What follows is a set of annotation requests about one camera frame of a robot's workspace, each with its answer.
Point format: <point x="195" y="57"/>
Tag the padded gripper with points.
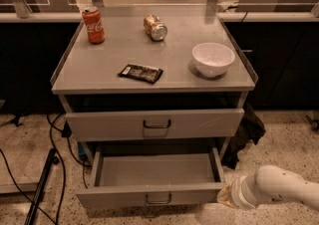
<point x="236" y="191"/>

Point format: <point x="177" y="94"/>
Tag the grey drawer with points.
<point x="153" y="180"/>
<point x="98" y="126"/>

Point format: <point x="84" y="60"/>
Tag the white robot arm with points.
<point x="269" y="185"/>

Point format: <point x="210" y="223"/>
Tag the grey top drawer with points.
<point x="98" y="126"/>

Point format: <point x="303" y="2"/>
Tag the grey metal drawer cabinet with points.
<point x="87" y="79"/>

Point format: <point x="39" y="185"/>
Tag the dark cloth on floor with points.
<point x="251" y="128"/>

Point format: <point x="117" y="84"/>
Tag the white bowl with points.
<point x="212" y="59"/>

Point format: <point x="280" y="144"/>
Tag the black snack packet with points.
<point x="141" y="73"/>

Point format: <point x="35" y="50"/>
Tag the black floor bar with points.
<point x="38" y="195"/>

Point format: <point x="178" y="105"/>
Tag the orange silver lying can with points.
<point x="154" y="27"/>

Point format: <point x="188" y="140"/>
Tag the red cola can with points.
<point x="93" y="21"/>

